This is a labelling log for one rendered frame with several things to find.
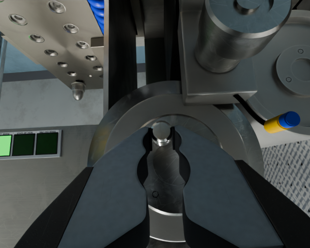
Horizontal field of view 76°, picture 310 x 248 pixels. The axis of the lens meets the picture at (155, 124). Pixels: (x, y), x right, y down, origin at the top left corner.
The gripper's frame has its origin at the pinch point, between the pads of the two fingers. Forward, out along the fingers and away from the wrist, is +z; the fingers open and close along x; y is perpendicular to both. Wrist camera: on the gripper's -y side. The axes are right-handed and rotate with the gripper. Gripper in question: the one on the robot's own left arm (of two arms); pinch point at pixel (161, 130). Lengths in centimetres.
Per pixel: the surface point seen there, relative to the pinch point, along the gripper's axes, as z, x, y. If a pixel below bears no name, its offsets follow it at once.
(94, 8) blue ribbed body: 20.7, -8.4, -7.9
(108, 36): 11.2, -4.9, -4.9
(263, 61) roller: 7.8, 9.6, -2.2
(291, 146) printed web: 12.9, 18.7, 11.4
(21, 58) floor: 221, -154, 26
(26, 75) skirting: 241, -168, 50
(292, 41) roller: 9.0, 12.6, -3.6
